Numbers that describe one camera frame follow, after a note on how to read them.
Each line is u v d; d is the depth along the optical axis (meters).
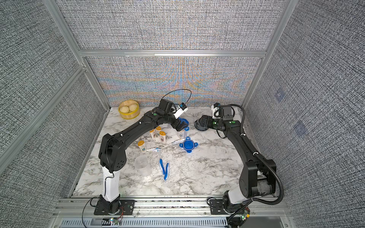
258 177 0.43
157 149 0.95
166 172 0.86
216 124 0.72
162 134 0.90
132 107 1.13
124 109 1.10
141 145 0.87
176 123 0.78
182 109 0.77
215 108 0.77
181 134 0.96
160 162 0.89
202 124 0.77
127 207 0.73
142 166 0.87
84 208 0.72
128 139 0.55
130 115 1.10
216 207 0.73
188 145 0.97
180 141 0.98
